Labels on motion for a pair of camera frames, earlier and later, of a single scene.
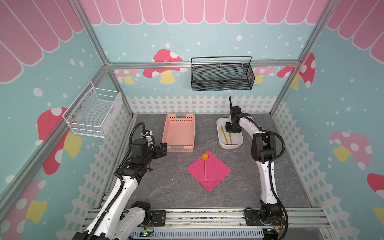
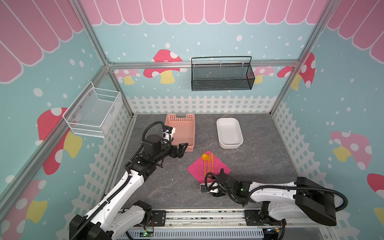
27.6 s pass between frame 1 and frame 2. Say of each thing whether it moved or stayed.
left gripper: moved
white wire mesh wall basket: stayed
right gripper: moved
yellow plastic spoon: stayed
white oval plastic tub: stayed
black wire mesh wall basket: stayed
